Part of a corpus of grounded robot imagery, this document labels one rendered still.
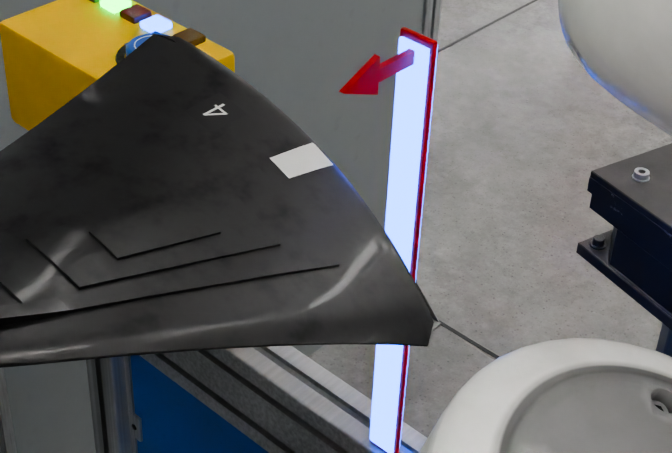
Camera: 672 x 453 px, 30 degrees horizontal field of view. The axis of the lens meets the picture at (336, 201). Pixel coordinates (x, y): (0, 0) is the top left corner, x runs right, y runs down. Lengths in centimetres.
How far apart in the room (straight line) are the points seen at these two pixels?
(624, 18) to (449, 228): 234
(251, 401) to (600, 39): 77
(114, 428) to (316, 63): 79
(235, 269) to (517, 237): 202
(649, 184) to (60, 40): 45
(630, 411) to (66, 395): 156
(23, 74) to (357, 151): 108
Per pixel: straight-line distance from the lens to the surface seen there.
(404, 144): 74
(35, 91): 98
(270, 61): 175
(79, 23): 98
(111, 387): 117
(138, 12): 98
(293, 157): 64
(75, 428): 183
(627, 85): 25
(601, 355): 25
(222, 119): 65
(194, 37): 94
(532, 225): 261
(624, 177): 95
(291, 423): 97
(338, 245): 61
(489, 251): 252
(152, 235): 57
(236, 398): 101
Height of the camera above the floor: 152
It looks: 35 degrees down
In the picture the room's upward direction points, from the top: 3 degrees clockwise
